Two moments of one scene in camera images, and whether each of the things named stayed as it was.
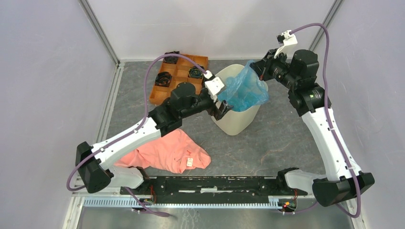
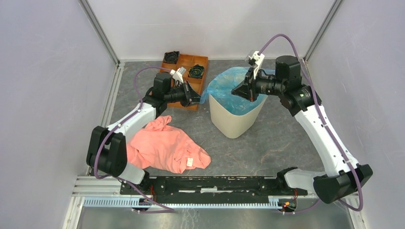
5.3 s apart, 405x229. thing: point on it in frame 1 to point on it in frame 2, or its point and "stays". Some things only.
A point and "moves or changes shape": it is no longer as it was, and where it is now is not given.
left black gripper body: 213,109 to 186,95
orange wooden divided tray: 179,72 stays
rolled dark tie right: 194,72 stays
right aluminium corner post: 321,31 stays
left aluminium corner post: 97,26 stays
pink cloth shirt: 176,150 stays
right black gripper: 270,61 to 248,88
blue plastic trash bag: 245,90 moves or changes shape
